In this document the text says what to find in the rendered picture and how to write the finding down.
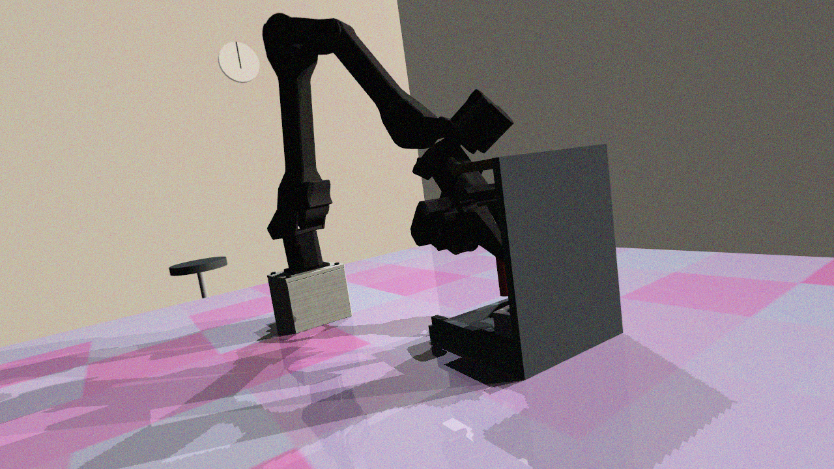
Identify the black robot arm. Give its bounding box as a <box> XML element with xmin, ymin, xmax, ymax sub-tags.
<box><xmin>263</xmin><ymin>13</ymin><xmax>514</xmax><ymax>275</ymax></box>

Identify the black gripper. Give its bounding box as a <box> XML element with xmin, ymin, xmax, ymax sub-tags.
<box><xmin>410</xmin><ymin>160</ymin><xmax>504</xmax><ymax>263</ymax></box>

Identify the red cylinder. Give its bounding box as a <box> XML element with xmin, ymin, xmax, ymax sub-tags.
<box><xmin>496</xmin><ymin>257</ymin><xmax>508</xmax><ymax>296</ymax></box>

